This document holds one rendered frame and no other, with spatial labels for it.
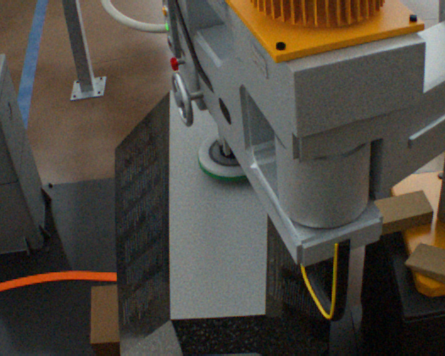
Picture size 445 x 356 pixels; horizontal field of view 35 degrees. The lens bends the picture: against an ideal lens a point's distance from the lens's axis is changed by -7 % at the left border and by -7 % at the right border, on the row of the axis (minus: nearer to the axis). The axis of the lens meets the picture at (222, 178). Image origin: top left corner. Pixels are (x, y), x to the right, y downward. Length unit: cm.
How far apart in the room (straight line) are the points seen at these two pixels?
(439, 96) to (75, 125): 285
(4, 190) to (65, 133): 97
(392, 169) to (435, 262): 62
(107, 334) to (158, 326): 91
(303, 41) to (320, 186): 35
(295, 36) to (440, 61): 50
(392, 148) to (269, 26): 42
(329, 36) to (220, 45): 65
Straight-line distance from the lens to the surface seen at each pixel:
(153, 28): 249
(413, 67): 123
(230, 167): 221
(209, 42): 181
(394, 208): 219
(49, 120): 420
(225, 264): 201
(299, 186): 142
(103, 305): 294
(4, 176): 314
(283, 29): 119
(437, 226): 223
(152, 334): 197
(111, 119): 407
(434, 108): 154
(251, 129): 162
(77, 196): 361
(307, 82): 114
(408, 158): 155
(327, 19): 116
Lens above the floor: 235
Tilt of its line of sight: 41 degrees down
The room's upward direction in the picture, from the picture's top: 7 degrees counter-clockwise
